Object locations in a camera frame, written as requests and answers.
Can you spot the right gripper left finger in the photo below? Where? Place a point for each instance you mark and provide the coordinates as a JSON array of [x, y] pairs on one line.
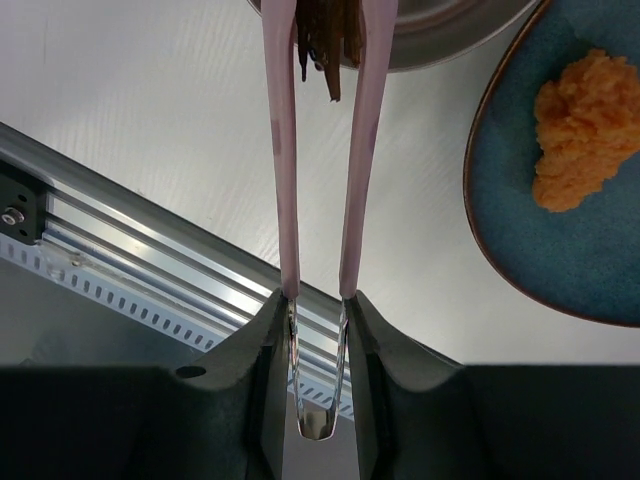
[[221, 417]]

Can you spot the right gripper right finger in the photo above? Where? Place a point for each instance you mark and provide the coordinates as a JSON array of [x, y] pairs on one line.
[[421, 415]]

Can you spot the round steel lunch box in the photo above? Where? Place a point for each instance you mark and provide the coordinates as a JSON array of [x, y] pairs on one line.
[[428, 32]]

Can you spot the dark green seaweed piece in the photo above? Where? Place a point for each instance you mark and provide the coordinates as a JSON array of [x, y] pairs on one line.
[[327, 31]]

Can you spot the pink steel tongs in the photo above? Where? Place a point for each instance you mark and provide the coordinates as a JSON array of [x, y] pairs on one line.
[[377, 19]]

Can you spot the blue ceramic plate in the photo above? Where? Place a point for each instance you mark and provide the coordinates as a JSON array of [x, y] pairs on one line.
[[583, 262]]

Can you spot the orange fried food piece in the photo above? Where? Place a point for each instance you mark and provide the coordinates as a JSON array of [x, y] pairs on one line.
[[587, 126]]

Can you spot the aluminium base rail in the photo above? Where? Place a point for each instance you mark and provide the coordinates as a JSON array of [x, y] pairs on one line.
[[136, 257]]

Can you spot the left black mount plate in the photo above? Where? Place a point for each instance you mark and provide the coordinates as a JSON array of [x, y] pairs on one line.
[[23, 205]]

